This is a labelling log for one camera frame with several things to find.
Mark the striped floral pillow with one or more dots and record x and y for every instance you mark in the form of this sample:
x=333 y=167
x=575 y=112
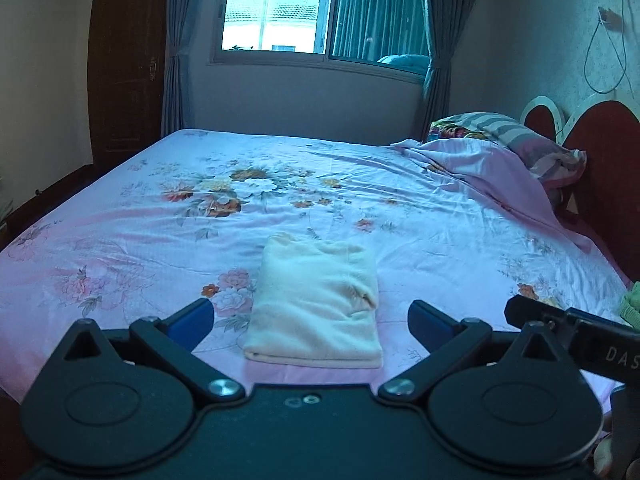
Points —
x=500 y=135

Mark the pink blanket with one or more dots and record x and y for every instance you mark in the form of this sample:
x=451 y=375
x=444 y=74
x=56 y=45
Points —
x=480 y=170

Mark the teal cloth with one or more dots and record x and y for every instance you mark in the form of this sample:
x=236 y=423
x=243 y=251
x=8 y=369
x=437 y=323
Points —
x=405 y=61

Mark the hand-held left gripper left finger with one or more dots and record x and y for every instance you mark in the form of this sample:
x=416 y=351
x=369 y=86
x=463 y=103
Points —
x=192 y=325

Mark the grey curtain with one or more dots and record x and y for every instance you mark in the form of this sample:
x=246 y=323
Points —
x=445 y=45
x=180 y=45

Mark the pink floral bed sheet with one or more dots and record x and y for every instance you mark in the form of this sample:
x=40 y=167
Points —
x=150 y=220

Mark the red and white headboard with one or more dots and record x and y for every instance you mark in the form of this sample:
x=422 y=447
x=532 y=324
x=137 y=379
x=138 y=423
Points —
x=605 y=160

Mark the wall hook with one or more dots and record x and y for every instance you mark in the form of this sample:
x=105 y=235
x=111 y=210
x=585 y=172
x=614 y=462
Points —
x=611 y=17

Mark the cream knit sweater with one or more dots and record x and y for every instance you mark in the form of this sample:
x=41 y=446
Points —
x=315 y=305

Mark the brown wooden wardrobe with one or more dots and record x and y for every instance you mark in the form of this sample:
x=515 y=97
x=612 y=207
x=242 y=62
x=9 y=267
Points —
x=127 y=60

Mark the green cloth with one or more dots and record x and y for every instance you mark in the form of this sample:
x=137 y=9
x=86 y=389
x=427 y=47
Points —
x=632 y=305

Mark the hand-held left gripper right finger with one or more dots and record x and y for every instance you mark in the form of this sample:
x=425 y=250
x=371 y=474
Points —
x=430 y=325

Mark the sliding glass window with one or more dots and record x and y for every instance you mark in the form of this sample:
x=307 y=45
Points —
x=320 y=10

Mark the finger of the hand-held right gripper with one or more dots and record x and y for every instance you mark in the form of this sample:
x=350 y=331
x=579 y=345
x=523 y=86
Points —
x=537 y=310

